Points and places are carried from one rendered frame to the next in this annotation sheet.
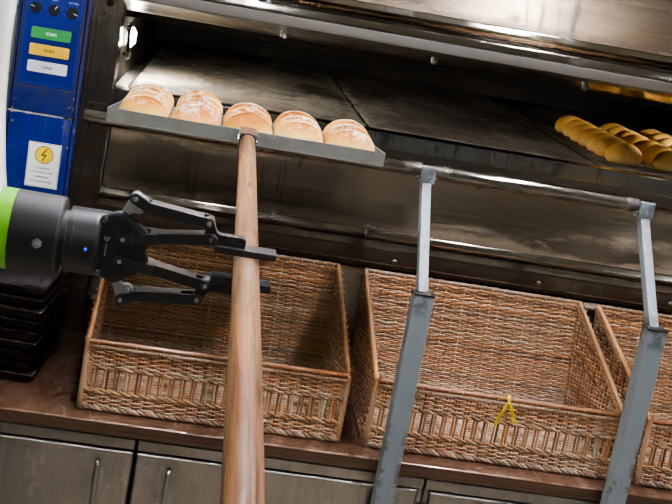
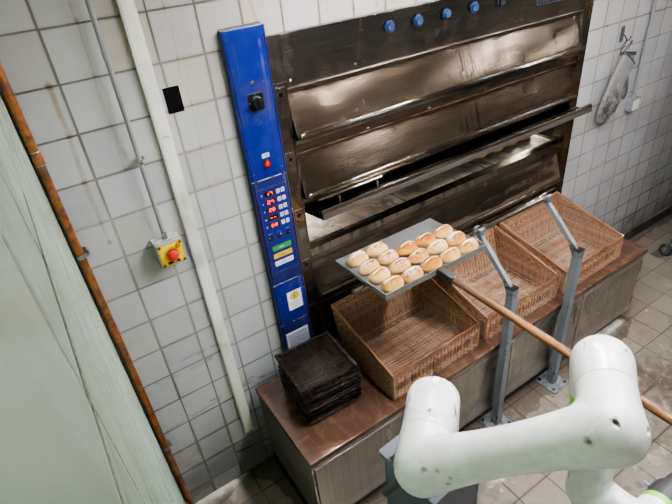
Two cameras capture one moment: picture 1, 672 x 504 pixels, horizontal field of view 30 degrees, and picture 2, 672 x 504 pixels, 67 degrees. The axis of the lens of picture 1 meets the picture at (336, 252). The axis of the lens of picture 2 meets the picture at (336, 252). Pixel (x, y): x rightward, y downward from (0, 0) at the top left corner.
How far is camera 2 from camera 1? 1.87 m
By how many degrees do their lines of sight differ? 30
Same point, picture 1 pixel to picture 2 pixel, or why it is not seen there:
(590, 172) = (488, 174)
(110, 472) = not seen: hidden behind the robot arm
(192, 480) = not seen: hidden behind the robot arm
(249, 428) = not seen: outside the picture
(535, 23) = (465, 128)
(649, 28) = (502, 107)
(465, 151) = (447, 192)
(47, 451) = (392, 423)
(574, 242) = (487, 203)
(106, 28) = (300, 227)
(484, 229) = (458, 217)
